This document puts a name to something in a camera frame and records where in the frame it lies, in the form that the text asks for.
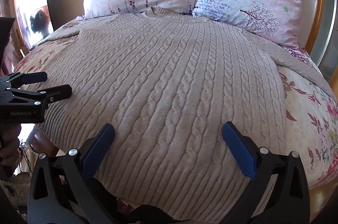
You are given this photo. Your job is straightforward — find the beige cable knit sweater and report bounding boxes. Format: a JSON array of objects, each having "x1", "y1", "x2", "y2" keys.
[{"x1": 37, "y1": 7, "x2": 338, "y2": 224}]

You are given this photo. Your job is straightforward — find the person's left hand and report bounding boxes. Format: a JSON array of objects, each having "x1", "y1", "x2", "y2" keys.
[{"x1": 1, "y1": 124, "x2": 21, "y2": 169}]

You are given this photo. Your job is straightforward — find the floral bed cover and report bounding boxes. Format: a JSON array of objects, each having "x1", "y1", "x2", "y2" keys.
[{"x1": 12, "y1": 15, "x2": 338, "y2": 190}]

